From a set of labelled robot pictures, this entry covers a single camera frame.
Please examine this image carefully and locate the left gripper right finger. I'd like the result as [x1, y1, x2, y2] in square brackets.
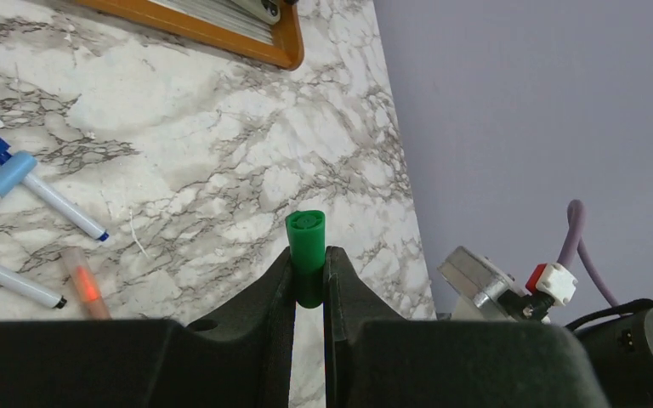
[323, 246, 608, 407]

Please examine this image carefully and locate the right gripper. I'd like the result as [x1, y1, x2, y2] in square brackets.
[565, 298, 653, 407]

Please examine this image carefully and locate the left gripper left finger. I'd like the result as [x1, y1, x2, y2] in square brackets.
[0, 252, 295, 407]

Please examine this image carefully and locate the green marker cap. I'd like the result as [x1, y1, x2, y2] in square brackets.
[285, 210, 326, 309]

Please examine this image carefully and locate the peach orange highlighter pen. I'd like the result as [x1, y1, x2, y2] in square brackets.
[60, 246, 111, 320]

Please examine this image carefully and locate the black cap marker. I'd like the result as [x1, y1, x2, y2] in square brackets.
[0, 264, 67, 309]

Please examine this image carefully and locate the wooden three-tier shelf rack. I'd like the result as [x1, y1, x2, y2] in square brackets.
[80, 1, 304, 71]

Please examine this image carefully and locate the dark blue cap marker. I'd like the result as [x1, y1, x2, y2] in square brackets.
[0, 137, 110, 241]

